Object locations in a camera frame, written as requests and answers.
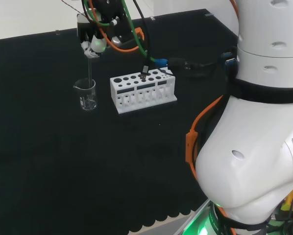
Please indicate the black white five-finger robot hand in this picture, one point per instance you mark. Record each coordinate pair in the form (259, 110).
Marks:
(98, 45)

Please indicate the clear glass stirring rod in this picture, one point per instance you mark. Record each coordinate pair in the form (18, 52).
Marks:
(89, 71)

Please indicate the clear glass graduated beaker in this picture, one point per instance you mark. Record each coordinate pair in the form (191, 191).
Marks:
(89, 104)

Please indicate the white test tube rack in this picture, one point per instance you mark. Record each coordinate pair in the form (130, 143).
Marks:
(141, 98)

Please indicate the clear acrylic cloth clip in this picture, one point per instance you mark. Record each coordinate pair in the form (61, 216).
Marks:
(152, 17)
(209, 15)
(57, 32)

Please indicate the black bench cloth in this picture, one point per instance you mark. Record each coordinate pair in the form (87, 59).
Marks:
(63, 159)

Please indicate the blue-port USB hub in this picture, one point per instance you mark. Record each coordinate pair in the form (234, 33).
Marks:
(229, 59)

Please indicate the yellow stop button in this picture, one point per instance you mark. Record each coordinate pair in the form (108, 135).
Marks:
(289, 203)

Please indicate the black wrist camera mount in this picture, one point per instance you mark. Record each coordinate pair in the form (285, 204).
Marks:
(109, 12)

